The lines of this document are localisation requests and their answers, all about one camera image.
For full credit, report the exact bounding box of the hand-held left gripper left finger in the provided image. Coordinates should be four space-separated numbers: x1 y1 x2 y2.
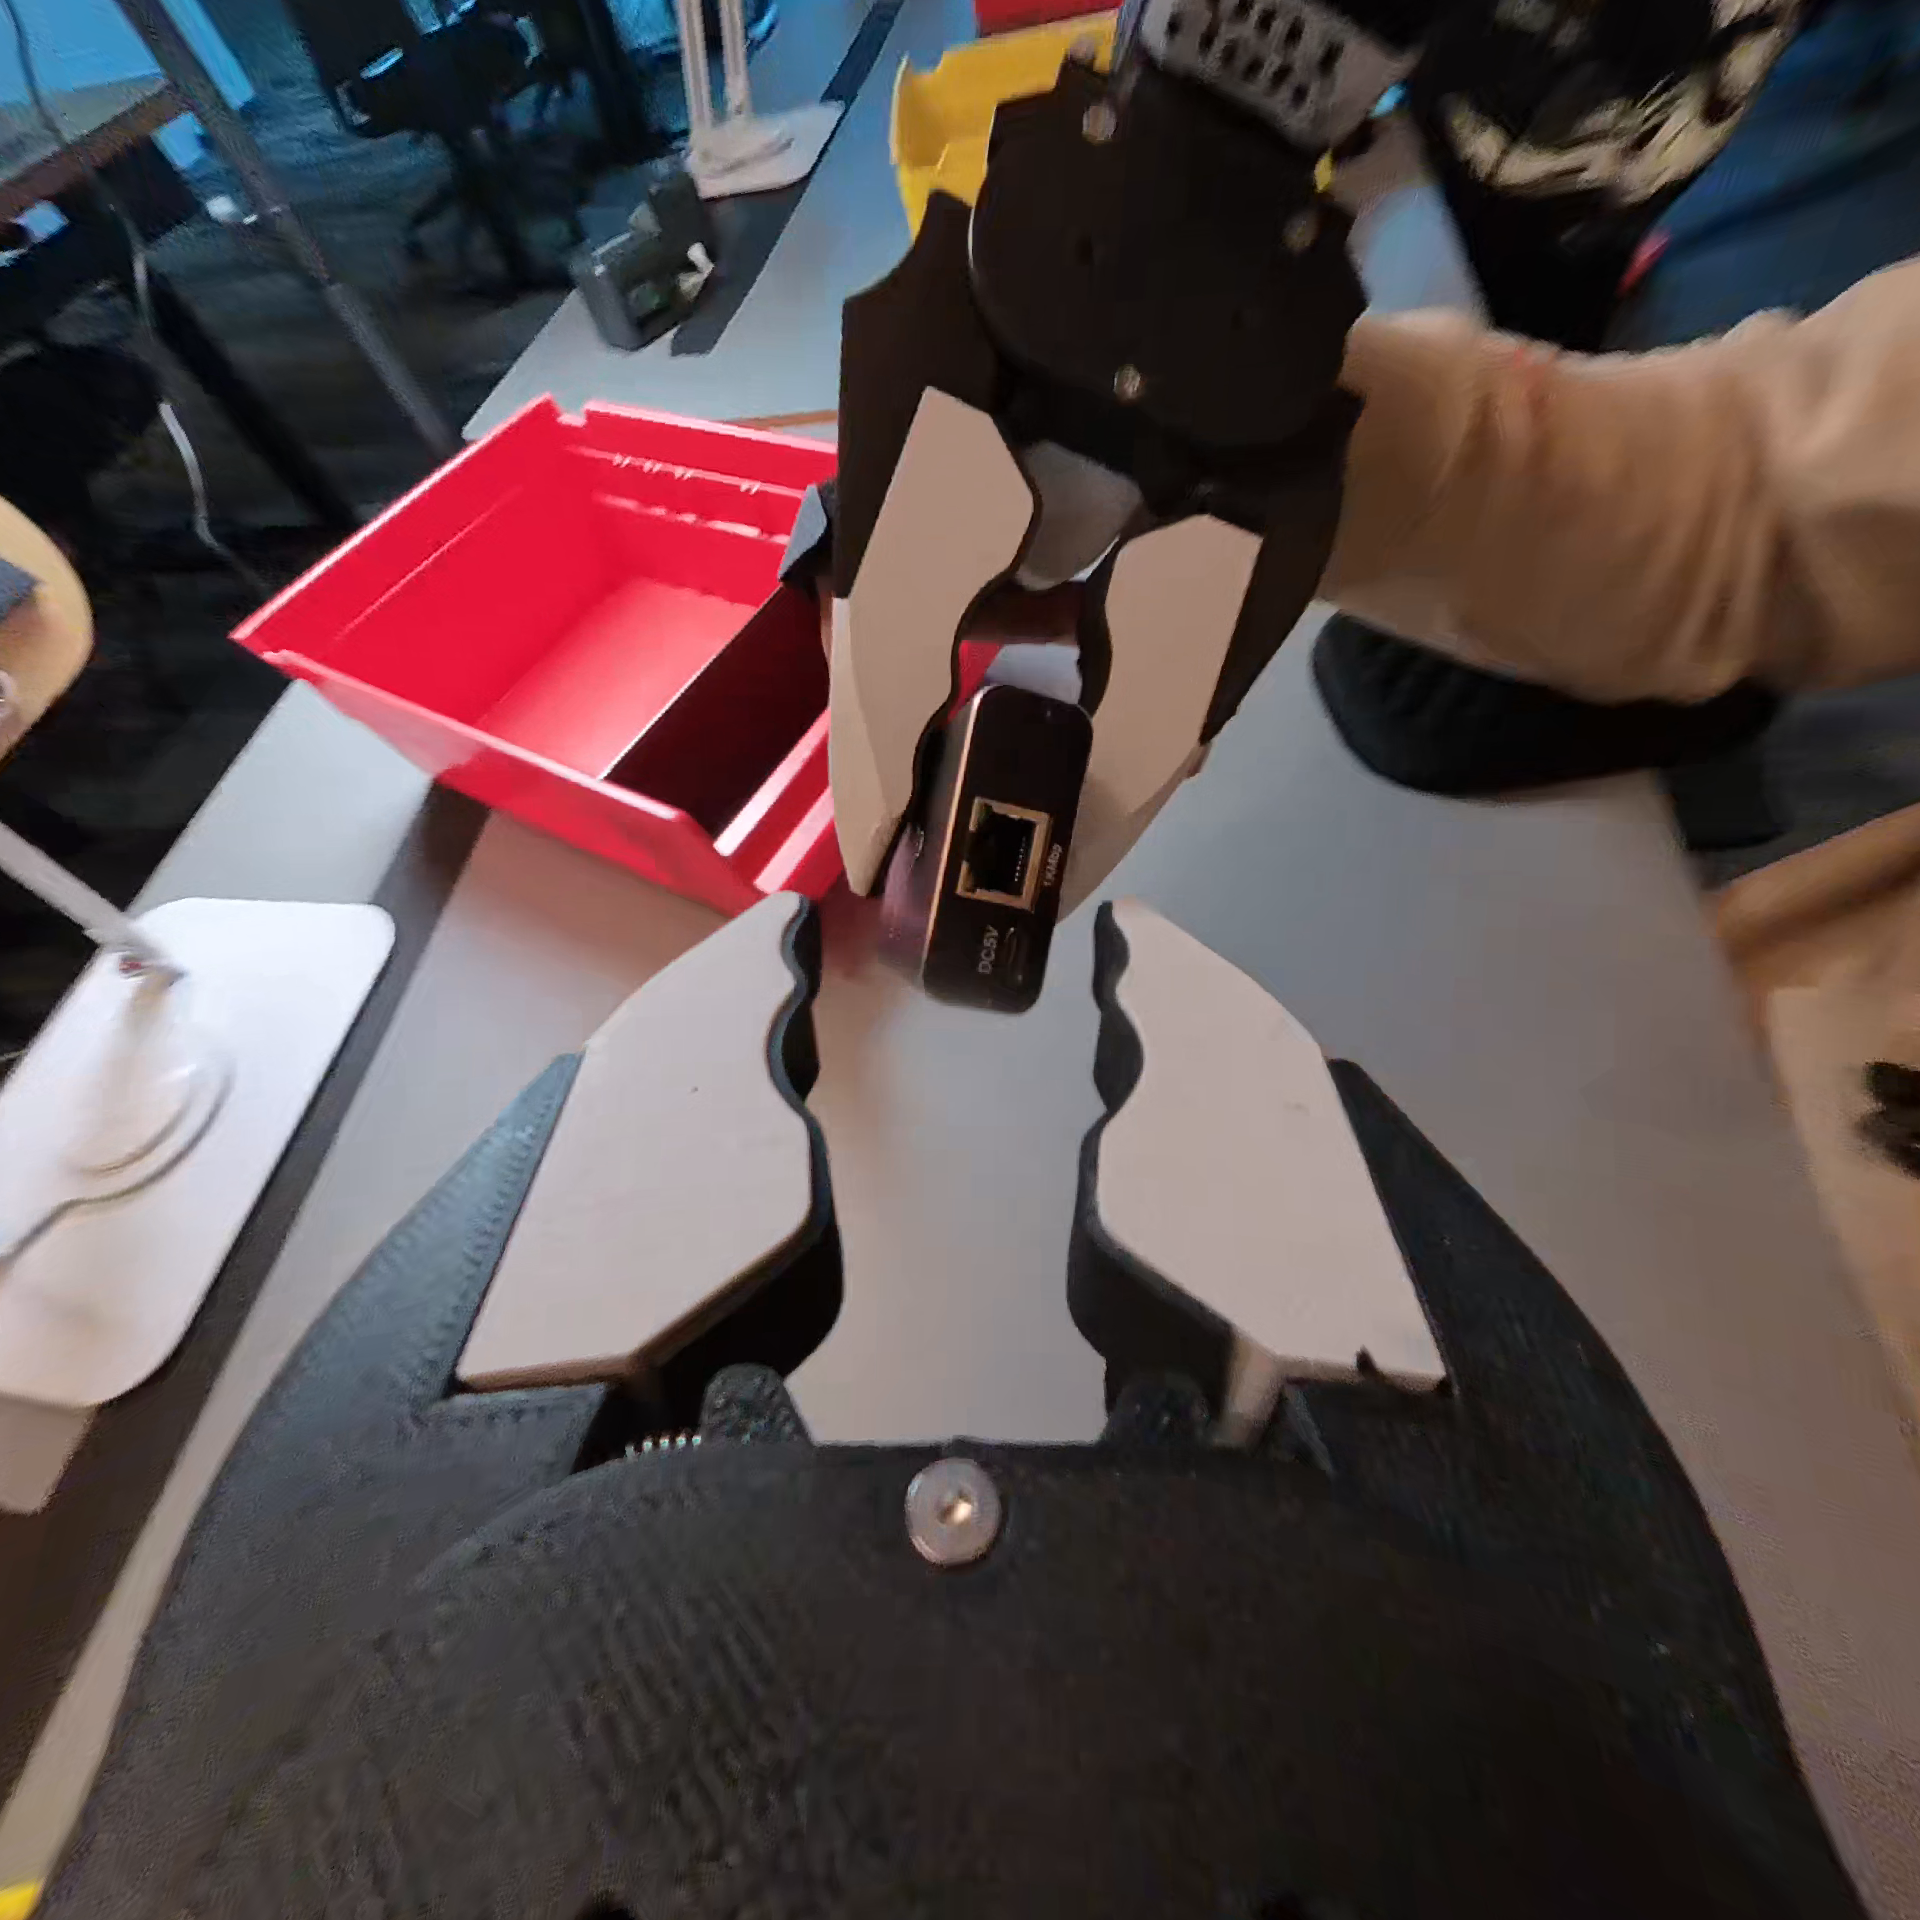
454 892 841 1395

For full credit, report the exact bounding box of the red plastic bin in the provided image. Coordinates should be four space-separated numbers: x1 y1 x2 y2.
229 393 845 921

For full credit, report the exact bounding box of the wooden chair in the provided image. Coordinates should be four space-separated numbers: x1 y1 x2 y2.
0 496 97 760

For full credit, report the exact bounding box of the black ethernet adapter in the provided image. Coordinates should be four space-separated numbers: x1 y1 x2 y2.
882 682 1097 1017

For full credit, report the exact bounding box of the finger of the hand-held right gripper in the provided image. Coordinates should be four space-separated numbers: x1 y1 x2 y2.
826 384 1043 904
1049 518 1277 921

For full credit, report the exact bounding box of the white metal stand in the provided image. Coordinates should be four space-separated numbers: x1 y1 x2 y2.
0 817 397 1513
667 0 845 201

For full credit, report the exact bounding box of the dark cloth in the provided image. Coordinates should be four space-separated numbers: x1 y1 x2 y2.
1309 612 1786 855

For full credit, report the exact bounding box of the black office chair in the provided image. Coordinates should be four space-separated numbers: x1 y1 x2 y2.
281 0 649 291

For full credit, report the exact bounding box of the dark label printer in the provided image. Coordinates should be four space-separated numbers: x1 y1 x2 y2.
566 167 721 352

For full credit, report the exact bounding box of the person's black printed shirt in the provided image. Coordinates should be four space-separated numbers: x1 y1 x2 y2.
1411 0 1859 303

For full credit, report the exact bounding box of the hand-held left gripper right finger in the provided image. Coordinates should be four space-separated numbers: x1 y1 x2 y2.
1069 896 1451 1446

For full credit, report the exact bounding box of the yellow plastic bin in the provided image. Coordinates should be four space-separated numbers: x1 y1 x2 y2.
889 28 1130 246

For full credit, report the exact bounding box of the black bin divider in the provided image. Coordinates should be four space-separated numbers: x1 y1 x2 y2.
609 577 835 860

